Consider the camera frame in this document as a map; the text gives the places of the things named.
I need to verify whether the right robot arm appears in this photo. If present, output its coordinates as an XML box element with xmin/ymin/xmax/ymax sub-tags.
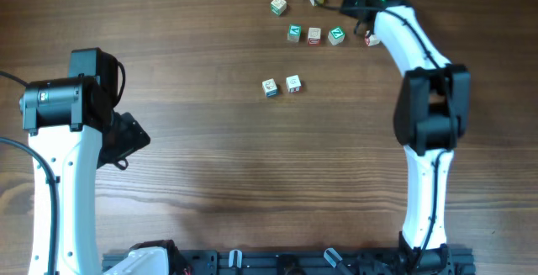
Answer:
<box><xmin>339</xmin><ymin>0</ymin><xmax>475</xmax><ymax>274</ymax></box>

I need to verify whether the green V wooden block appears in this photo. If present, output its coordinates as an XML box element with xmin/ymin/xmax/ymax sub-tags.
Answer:
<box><xmin>287</xmin><ymin>24</ymin><xmax>302</xmax><ymax>43</ymax></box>

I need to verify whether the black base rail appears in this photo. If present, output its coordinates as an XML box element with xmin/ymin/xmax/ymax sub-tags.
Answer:
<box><xmin>102</xmin><ymin>247</ymin><xmax>476</xmax><ymax>275</ymax></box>

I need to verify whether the red A wooden block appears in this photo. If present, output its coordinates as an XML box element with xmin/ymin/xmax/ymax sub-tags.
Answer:
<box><xmin>364</xmin><ymin>30</ymin><xmax>381</xmax><ymax>46</ymax></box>

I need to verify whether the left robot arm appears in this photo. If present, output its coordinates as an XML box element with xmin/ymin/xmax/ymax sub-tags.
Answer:
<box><xmin>19</xmin><ymin>48</ymin><xmax>150</xmax><ymax>274</ymax></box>

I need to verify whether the red I wooden block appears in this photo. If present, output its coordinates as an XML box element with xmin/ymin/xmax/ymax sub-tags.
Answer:
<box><xmin>286</xmin><ymin>75</ymin><xmax>302</xmax><ymax>93</ymax></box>

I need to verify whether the blue edged wooden block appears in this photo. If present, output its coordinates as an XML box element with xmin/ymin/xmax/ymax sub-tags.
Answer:
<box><xmin>261</xmin><ymin>78</ymin><xmax>278</xmax><ymax>98</ymax></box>

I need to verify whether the red U wooden block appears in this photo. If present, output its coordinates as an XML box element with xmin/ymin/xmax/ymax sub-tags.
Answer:
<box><xmin>307</xmin><ymin>27</ymin><xmax>322</xmax><ymax>45</ymax></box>

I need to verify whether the green Z wooden block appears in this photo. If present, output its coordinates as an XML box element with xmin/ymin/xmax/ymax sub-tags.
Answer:
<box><xmin>328</xmin><ymin>26</ymin><xmax>345</xmax><ymax>45</ymax></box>

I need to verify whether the green edged block far left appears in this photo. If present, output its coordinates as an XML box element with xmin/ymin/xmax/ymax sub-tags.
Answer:
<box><xmin>270</xmin><ymin>0</ymin><xmax>287</xmax><ymax>16</ymax></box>

